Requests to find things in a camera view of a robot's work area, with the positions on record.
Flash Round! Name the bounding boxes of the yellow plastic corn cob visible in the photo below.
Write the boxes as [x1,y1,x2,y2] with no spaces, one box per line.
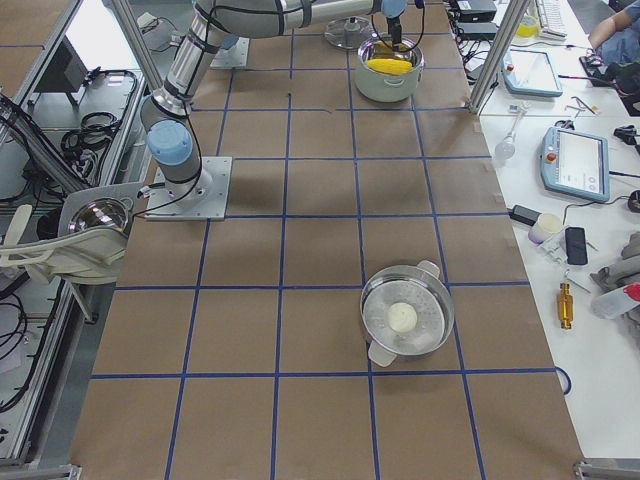
[366,58,414,76]

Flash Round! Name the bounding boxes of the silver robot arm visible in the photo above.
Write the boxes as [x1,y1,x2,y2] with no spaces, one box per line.
[141,1,407,209]

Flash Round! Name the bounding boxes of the person forearm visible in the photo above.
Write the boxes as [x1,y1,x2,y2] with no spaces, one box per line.
[588,9,639,49]

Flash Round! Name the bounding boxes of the glass pot lid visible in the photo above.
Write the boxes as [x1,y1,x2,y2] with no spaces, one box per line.
[324,16,377,50]

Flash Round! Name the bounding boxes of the pale green cooking pot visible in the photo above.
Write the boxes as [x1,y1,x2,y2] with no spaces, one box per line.
[353,36,424,103]

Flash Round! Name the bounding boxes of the yellow tape roll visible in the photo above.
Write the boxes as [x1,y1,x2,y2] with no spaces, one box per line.
[516,15,539,38]

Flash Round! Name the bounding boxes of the far blue teach pendant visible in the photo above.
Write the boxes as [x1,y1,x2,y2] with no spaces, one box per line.
[502,49,563,98]

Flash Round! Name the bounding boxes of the blue teach pendant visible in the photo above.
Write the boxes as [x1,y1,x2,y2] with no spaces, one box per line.
[502,49,563,98]
[539,127,610,203]

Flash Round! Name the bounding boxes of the white computer keyboard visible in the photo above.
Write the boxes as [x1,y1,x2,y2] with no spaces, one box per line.
[533,0,567,40]

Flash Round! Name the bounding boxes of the near blue teach pendant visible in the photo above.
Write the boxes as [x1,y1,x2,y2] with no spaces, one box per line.
[539,127,610,203]

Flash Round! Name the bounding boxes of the black power adapter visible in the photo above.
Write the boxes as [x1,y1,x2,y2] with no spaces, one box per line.
[508,205,541,226]

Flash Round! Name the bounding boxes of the white paper cup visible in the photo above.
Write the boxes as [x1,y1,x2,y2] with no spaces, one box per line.
[528,213,563,245]

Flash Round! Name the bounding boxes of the white round bun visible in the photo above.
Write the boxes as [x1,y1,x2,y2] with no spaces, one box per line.
[387,302,418,334]

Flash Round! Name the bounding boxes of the black smartphone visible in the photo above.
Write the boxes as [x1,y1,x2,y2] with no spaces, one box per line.
[564,227,588,266]

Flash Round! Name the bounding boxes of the gold metal cylinder tool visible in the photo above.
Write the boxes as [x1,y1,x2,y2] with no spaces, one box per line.
[556,282,574,330]

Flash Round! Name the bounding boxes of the steel bowl on tray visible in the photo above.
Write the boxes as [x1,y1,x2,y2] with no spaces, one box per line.
[67,198,129,233]

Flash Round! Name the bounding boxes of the aluminium frame post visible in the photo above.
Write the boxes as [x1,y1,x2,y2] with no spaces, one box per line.
[468,0,529,114]

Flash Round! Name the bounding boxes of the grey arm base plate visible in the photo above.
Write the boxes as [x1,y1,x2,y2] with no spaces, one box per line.
[142,156,233,221]

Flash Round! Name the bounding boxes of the steel steamer pot with handles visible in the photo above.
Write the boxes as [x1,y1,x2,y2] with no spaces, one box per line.
[360,260,454,367]

